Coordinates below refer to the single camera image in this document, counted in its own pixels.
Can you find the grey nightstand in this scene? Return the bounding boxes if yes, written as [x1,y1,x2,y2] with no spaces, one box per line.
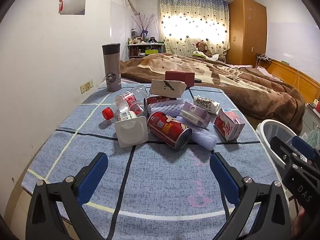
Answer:
[302,102,320,133]

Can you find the cream paper bag green leaf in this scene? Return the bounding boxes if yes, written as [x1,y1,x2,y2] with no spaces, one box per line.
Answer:
[150,79,187,98]

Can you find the brown teddy bear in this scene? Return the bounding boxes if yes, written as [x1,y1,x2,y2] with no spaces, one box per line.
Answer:
[196,41,213,57]

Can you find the power strip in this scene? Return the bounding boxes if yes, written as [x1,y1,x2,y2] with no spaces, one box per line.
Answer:
[255,52,273,63]

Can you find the white carton dark pattern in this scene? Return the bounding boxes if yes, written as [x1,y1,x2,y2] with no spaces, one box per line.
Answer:
[194,95,221,114]

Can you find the wooden headboard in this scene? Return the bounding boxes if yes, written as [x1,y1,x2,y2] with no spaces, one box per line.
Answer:
[259,59,320,105]

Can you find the row of small bottles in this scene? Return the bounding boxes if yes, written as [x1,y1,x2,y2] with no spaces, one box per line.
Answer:
[127,29,164,44]

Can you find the blue and cream curtain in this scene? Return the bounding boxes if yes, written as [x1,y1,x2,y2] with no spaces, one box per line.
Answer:
[158,0,230,55]

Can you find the purple dried branches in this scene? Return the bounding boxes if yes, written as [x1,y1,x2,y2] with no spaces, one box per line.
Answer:
[131,14,159,38]

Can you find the printed plastic bag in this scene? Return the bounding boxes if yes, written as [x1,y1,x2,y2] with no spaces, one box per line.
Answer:
[300,127,320,147]

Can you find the silver wall poster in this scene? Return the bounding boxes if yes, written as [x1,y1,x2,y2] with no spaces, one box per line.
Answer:
[59,0,87,15]

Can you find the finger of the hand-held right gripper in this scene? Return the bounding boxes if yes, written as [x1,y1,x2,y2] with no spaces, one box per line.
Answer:
[269,136,301,173]
[291,135,320,170]

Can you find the pink milk carton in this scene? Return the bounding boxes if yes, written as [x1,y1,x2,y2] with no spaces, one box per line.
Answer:
[214,108,246,142]

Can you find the pink bed sheet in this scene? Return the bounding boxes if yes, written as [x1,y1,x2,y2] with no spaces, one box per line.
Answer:
[232,64,278,80]

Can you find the lavender foam net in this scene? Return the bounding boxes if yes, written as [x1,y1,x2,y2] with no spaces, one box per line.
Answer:
[179,126,218,151]
[147,97,185,117]

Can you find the white trash bin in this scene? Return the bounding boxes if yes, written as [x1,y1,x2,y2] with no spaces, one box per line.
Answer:
[255,119,304,188]

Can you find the person's right hand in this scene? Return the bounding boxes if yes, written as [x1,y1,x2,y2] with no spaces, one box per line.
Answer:
[291,206,320,240]

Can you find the clear plastic bottle red cap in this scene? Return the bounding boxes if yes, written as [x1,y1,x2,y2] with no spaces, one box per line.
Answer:
[102,85,148,120]

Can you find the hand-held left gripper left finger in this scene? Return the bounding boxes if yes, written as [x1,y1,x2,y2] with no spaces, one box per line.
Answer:
[26,152,108,240]

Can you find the white shelf unit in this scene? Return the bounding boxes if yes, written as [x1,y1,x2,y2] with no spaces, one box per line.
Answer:
[127,42,165,59]

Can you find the red drink can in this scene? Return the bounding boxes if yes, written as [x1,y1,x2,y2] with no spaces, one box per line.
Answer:
[147,111,192,151]
[143,96,175,113]

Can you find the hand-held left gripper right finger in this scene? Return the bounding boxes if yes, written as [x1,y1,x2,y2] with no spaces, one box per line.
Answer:
[209,152,293,240]

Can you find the brown patterned blanket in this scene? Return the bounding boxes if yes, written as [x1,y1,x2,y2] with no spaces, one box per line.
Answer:
[119,53,306,135]

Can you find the blue checked cloth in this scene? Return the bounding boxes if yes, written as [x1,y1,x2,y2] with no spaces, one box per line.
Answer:
[21,84,283,240]

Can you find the dark red box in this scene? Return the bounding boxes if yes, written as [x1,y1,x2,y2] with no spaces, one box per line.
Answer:
[165,71,195,87]

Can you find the white yogurt cup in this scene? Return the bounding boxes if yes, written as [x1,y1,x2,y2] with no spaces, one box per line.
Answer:
[114,111,149,148]

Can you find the wooden wardrobe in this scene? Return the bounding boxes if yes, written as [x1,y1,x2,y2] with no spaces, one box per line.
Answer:
[226,0,267,67]

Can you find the grey thermos flask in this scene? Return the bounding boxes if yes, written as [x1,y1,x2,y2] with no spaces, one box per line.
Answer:
[102,43,122,92]

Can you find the purple milk carton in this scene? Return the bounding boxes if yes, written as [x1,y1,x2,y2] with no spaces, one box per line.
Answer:
[179,101,212,128]

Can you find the wall socket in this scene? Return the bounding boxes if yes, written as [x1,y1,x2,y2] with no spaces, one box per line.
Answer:
[80,79,94,94]

